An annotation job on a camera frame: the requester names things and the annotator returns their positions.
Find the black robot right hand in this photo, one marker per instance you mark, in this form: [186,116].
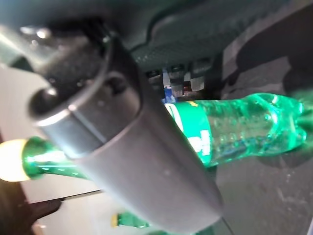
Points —
[137,147]

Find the green soda bottle yellow cap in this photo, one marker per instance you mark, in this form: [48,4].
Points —
[232,127]
[132,220]

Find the cola bottle blue cap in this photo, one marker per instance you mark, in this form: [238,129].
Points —
[168,96]

